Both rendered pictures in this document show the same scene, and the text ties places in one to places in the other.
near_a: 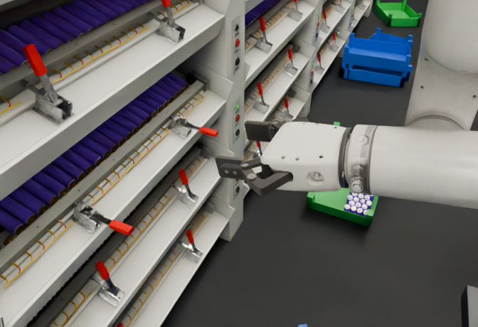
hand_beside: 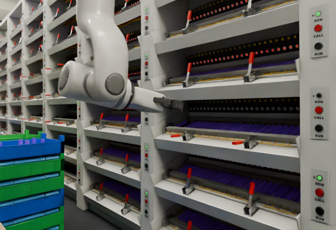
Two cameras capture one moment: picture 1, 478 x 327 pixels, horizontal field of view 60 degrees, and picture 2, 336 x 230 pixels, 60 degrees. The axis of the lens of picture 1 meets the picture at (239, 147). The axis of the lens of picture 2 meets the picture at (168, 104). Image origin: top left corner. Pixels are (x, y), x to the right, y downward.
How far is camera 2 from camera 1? 1.18 m
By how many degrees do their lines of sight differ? 111
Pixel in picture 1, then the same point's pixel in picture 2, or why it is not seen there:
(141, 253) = (209, 197)
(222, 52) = (301, 111)
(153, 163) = (220, 144)
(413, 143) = not seen: hidden behind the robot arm
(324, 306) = not seen: outside the picture
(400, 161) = not seen: hidden behind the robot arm
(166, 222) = (231, 204)
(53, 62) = (206, 75)
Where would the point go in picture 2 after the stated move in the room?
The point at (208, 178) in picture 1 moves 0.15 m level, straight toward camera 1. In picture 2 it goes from (278, 222) to (222, 215)
